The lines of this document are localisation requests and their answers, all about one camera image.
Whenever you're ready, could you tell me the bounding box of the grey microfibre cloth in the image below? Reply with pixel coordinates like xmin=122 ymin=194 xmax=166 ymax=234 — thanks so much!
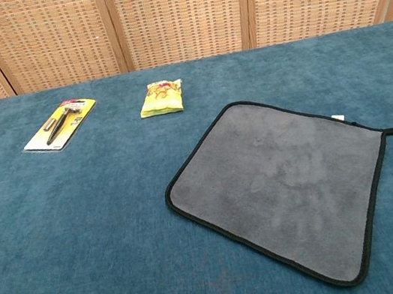
xmin=150 ymin=73 xmax=393 ymax=294

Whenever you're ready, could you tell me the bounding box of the yellow snack packet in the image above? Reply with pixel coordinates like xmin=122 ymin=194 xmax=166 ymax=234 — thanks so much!
xmin=135 ymin=76 xmax=189 ymax=120

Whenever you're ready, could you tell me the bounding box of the yellow razor blister pack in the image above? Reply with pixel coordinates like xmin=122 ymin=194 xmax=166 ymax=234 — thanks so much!
xmin=16 ymin=94 xmax=104 ymax=158

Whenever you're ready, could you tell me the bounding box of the blue carpet table cover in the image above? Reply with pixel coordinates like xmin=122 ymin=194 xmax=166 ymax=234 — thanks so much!
xmin=0 ymin=19 xmax=393 ymax=294

